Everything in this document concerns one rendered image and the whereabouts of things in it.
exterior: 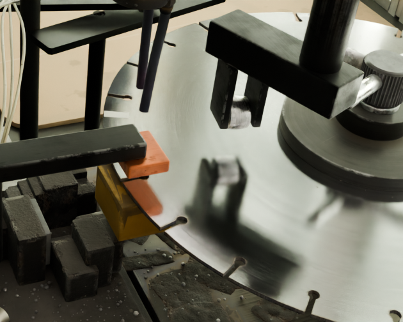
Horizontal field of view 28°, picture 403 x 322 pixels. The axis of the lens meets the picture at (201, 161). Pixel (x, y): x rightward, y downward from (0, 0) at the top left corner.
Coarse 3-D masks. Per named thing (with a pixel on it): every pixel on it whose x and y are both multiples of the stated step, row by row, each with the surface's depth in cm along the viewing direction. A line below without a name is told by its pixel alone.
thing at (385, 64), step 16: (352, 64) 48; (368, 64) 47; (384, 64) 47; (400, 64) 47; (368, 80) 46; (384, 80) 46; (400, 80) 47; (368, 96) 47; (384, 96) 47; (400, 96) 48; (384, 112) 48
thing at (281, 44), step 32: (320, 0) 38; (352, 0) 38; (224, 32) 43; (256, 32) 43; (320, 32) 39; (224, 64) 44; (256, 64) 42; (288, 64) 41; (320, 64) 40; (224, 96) 44; (256, 96) 45; (288, 96) 42; (320, 96) 40; (352, 96) 41; (224, 128) 46
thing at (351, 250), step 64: (128, 64) 54; (192, 64) 55; (192, 128) 48; (256, 128) 49; (128, 192) 43; (192, 192) 44; (256, 192) 44; (320, 192) 45; (384, 192) 46; (192, 256) 40; (256, 256) 40; (320, 256) 41; (384, 256) 42; (320, 320) 38; (384, 320) 38
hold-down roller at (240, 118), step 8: (240, 96) 46; (232, 104) 46; (240, 104) 46; (248, 104) 46; (232, 112) 45; (240, 112) 46; (248, 112) 46; (232, 120) 46; (240, 120) 46; (248, 120) 46; (232, 128) 46; (240, 128) 46
